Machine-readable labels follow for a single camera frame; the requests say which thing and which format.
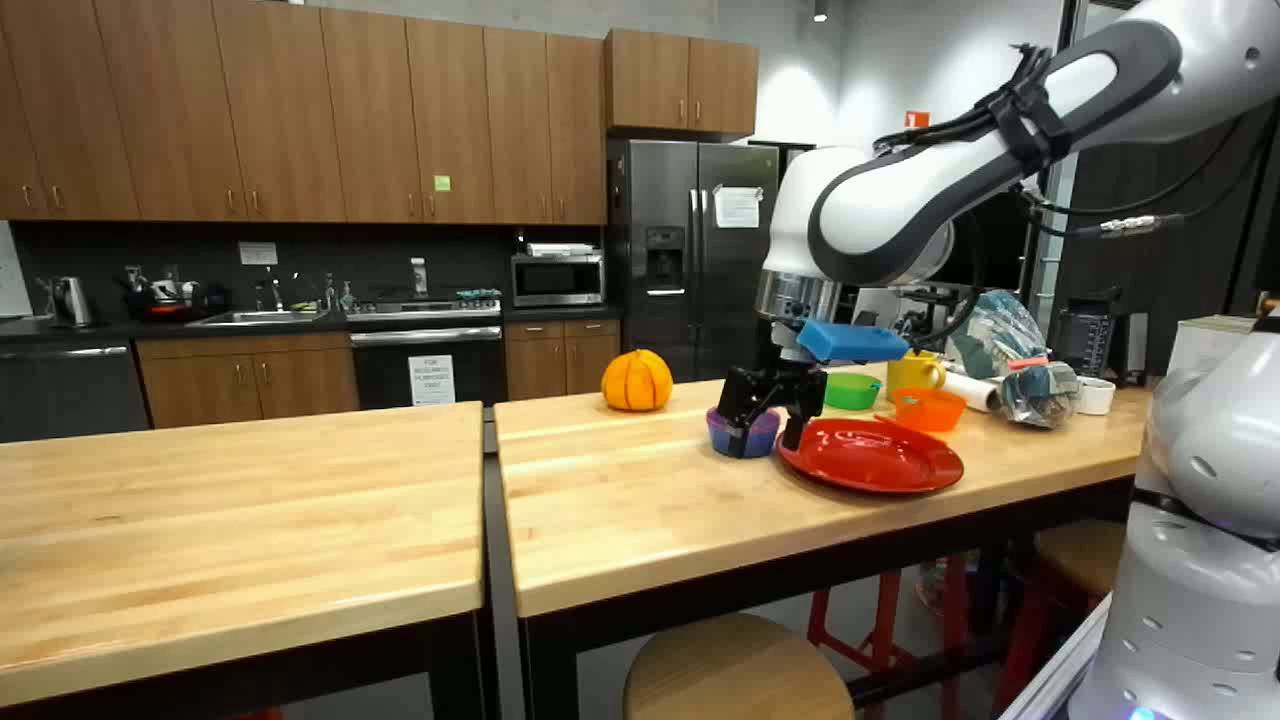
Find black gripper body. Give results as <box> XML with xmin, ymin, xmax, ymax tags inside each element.
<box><xmin>759</xmin><ymin>276</ymin><xmax>841</xmax><ymax>364</ymax></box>

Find purple plastic bowl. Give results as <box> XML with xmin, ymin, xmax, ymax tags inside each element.
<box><xmin>709</xmin><ymin>413</ymin><xmax>782</xmax><ymax>460</ymax></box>

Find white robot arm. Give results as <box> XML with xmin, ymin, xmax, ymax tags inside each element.
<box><xmin>722</xmin><ymin>0</ymin><xmax>1280</xmax><ymax>720</ymax></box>

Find green plastic bowl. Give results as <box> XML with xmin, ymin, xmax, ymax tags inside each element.
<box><xmin>823</xmin><ymin>372</ymin><xmax>879</xmax><ymax>413</ymax></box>

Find orange plastic bowl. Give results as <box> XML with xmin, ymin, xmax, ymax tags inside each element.
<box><xmin>891</xmin><ymin>388</ymin><xmax>969</xmax><ymax>433</ymax></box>

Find red plate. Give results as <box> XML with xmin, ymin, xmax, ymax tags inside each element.
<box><xmin>777</xmin><ymin>418</ymin><xmax>964</xmax><ymax>495</ymax></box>

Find orange pumpkin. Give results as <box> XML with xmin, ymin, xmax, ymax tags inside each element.
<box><xmin>601</xmin><ymin>350</ymin><xmax>671</xmax><ymax>413</ymax></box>

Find yellow mug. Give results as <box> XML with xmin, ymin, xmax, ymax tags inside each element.
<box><xmin>890</xmin><ymin>351</ymin><xmax>946</xmax><ymax>396</ymax></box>

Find stainless steel refrigerator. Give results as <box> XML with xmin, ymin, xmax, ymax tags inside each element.
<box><xmin>607</xmin><ymin>140</ymin><xmax>782</xmax><ymax>381</ymax></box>

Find white paper roll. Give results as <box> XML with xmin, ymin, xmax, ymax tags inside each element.
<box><xmin>946</xmin><ymin>372</ymin><xmax>997</xmax><ymax>413</ymax></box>

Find crumpled plastic bag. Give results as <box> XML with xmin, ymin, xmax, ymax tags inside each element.
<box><xmin>949</xmin><ymin>289</ymin><xmax>1075</xmax><ymax>433</ymax></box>

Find lower wooden cabinet right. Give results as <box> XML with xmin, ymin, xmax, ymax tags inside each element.
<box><xmin>504</xmin><ymin>319</ymin><xmax>622</xmax><ymax>401</ymax></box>

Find wooden cabinet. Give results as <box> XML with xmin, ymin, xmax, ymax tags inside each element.
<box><xmin>138</xmin><ymin>332</ymin><xmax>358</xmax><ymax>427</ymax></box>
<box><xmin>504</xmin><ymin>319</ymin><xmax>622</xmax><ymax>401</ymax></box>

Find microwave oven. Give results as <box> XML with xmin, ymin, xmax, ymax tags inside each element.
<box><xmin>513</xmin><ymin>257</ymin><xmax>603</xmax><ymax>310</ymax></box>

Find round wooden stool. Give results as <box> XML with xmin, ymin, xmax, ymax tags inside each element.
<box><xmin>625</xmin><ymin>614</ymin><xmax>858</xmax><ymax>720</ymax></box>

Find cabinet above refrigerator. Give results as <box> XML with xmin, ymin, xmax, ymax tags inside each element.
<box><xmin>607</xmin><ymin>30</ymin><xmax>756</xmax><ymax>136</ymax></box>

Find white tape roll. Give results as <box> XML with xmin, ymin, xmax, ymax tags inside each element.
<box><xmin>1073</xmin><ymin>377</ymin><xmax>1118</xmax><ymax>418</ymax></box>

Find wooden stool right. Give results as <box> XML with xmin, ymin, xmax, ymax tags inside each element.
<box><xmin>997</xmin><ymin>521</ymin><xmax>1123</xmax><ymax>707</ymax></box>

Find red metal stool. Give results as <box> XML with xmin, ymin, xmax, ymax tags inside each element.
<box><xmin>805</xmin><ymin>553</ymin><xmax>969</xmax><ymax>671</ymax></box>

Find kitchen sink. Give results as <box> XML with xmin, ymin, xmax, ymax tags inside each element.
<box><xmin>183</xmin><ymin>310</ymin><xmax>326</xmax><ymax>332</ymax></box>

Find lower wooden cabinet left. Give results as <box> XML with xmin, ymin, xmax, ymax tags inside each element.
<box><xmin>138</xmin><ymin>332</ymin><xmax>358</xmax><ymax>427</ymax></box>

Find silver electric kettle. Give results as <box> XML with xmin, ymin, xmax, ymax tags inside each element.
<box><xmin>52</xmin><ymin>276</ymin><xmax>92</xmax><ymax>330</ymax></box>

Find upper wooden cabinets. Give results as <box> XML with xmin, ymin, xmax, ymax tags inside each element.
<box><xmin>0</xmin><ymin>0</ymin><xmax>603</xmax><ymax>223</ymax></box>

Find black dishwasher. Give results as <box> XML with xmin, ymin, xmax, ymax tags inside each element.
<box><xmin>0</xmin><ymin>345</ymin><xmax>149</xmax><ymax>441</ymax></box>

